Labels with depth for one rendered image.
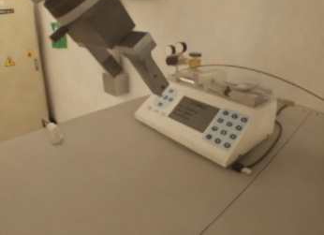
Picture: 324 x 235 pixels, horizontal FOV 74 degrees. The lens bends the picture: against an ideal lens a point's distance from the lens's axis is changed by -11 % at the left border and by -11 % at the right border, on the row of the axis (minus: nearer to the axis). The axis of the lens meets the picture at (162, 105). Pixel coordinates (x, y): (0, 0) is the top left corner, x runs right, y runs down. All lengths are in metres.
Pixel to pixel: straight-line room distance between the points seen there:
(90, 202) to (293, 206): 0.27
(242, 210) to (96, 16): 0.30
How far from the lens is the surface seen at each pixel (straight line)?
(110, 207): 0.32
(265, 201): 0.35
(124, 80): 1.92
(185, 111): 0.45
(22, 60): 3.45
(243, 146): 0.41
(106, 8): 0.30
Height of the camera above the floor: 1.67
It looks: 22 degrees down
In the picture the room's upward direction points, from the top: straight up
